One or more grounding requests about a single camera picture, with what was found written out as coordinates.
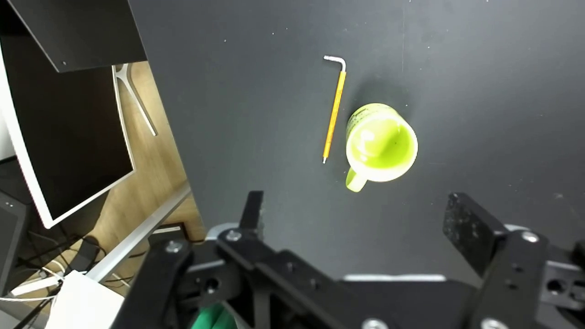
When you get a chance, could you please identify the white curved monitor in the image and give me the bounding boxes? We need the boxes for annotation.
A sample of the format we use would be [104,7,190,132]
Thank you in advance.
[0,27,137,229]

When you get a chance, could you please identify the green mug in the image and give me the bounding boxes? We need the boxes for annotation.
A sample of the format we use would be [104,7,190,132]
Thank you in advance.
[345,103,419,193]

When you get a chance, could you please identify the white box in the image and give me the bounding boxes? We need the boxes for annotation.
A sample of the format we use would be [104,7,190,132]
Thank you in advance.
[45,271,125,329]

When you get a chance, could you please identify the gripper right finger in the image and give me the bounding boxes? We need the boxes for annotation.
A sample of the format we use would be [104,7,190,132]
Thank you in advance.
[442,192,585,329]

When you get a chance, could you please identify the yellow hex key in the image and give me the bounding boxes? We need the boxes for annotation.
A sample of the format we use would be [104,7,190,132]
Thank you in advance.
[322,55,347,164]

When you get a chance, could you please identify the white monitor stand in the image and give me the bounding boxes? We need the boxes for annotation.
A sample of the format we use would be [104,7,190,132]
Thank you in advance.
[114,63,158,137]

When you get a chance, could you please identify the black power adapter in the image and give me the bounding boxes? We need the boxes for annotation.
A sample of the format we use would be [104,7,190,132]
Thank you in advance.
[68,236,99,276]

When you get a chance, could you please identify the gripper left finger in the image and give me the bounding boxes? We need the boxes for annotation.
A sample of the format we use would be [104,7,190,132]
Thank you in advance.
[111,191,366,329]

